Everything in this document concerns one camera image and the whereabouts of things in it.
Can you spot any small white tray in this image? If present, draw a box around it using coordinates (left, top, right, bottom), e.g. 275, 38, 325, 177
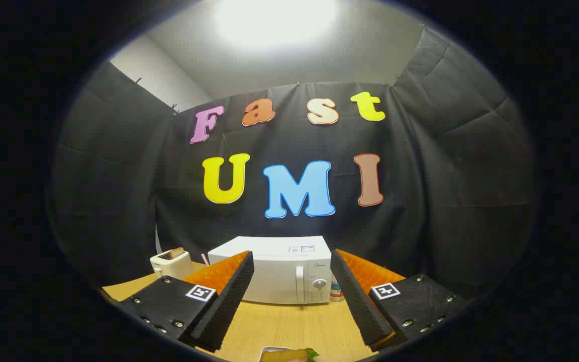
258, 346, 291, 362

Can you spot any white toaster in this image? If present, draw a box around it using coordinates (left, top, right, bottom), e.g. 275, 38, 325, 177
150, 248, 193, 280

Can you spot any lettuce sandwich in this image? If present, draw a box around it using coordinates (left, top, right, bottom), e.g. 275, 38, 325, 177
261, 348, 320, 362

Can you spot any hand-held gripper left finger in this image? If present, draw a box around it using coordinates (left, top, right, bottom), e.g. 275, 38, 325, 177
119, 250, 255, 352

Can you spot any clear plastic bottle red label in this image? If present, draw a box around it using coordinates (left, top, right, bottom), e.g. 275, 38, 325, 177
330, 273, 345, 303

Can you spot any black backdrop cloth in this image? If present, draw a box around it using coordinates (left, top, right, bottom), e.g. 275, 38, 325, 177
48, 25, 539, 302

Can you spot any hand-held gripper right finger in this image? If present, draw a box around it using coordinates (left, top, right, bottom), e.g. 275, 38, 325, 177
330, 248, 471, 352

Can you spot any white microwave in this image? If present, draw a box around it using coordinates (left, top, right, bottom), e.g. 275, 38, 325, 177
208, 236, 332, 305

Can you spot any ceiling light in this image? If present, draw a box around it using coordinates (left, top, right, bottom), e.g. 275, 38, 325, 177
214, 0, 340, 51

